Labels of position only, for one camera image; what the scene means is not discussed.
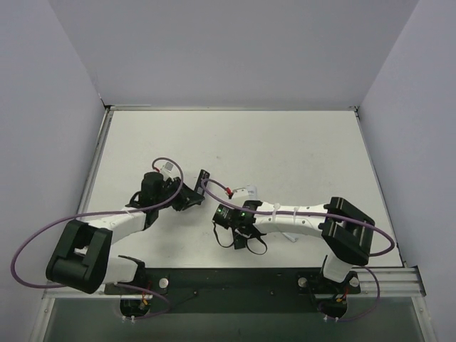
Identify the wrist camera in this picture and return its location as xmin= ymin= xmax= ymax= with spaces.
xmin=160 ymin=162 xmax=180 ymax=180
xmin=229 ymin=186 xmax=250 ymax=200

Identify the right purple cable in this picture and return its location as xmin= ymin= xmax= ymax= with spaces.
xmin=201 ymin=177 xmax=396 ymax=323

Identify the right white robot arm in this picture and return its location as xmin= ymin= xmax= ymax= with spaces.
xmin=212 ymin=197 xmax=375 ymax=284

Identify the black remote control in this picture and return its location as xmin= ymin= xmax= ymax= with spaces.
xmin=195 ymin=169 xmax=210 ymax=196

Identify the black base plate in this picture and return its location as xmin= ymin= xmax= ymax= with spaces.
xmin=104 ymin=268 xmax=361 ymax=314

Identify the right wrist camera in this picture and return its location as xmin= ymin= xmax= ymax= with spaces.
xmin=229 ymin=186 xmax=250 ymax=200

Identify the white battery cover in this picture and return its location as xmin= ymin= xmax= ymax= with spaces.
xmin=282 ymin=232 xmax=299 ymax=242

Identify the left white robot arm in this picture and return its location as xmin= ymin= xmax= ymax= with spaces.
xmin=45 ymin=171 xmax=204 ymax=294

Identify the aluminium table rail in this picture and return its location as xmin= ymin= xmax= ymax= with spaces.
xmin=355 ymin=266 xmax=427 ymax=298

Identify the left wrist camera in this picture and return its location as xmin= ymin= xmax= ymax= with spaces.
xmin=160 ymin=162 xmax=180 ymax=180

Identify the white remote control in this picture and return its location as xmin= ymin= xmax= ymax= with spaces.
xmin=246 ymin=185 xmax=258 ymax=200

